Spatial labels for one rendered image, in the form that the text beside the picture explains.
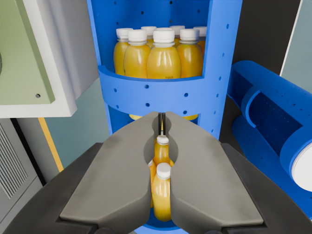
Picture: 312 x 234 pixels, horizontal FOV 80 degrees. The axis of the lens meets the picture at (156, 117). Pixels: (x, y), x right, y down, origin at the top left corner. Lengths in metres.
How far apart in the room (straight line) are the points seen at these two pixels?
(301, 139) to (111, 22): 0.67
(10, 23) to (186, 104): 0.33
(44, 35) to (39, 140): 1.91
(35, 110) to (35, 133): 1.75
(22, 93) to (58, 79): 0.08
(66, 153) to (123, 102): 1.94
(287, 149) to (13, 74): 0.81
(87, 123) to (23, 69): 1.51
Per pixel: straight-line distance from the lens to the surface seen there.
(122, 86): 0.33
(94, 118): 1.87
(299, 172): 0.82
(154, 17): 0.56
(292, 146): 0.79
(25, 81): 0.46
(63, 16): 0.53
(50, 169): 2.51
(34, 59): 0.43
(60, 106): 0.47
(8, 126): 2.13
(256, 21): 1.49
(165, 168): 0.51
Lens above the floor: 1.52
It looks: 61 degrees down
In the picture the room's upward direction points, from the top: 175 degrees counter-clockwise
